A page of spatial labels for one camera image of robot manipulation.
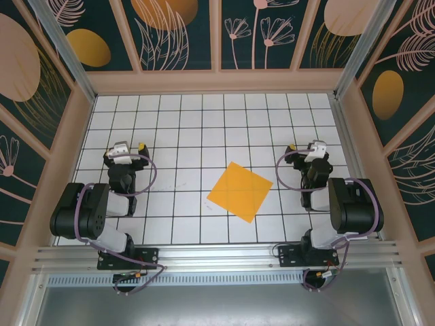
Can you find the orange paper sheet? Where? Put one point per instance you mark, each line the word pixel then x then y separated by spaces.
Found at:
pixel 241 192

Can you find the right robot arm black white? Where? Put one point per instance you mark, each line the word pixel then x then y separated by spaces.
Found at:
pixel 357 210

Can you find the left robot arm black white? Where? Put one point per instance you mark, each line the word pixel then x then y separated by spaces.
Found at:
pixel 74 214

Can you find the grey metal sheet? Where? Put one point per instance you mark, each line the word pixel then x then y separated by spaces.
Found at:
pixel 217 305

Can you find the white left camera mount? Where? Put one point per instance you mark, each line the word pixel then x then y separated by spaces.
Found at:
pixel 119 157

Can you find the left wrist camera box silver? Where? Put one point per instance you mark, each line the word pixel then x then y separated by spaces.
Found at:
pixel 119 146

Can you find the aluminium side rail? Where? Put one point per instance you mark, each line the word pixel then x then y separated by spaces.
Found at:
pixel 347 136

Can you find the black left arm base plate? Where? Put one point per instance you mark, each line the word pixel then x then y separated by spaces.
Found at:
pixel 149 258

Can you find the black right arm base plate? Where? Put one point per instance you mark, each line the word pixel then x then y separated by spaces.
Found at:
pixel 289 258

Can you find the aluminium frame post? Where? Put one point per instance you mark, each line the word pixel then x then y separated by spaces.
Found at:
pixel 365 47
pixel 66 51

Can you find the long aluminium mounting rail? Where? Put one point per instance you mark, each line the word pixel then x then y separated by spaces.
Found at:
pixel 217 254

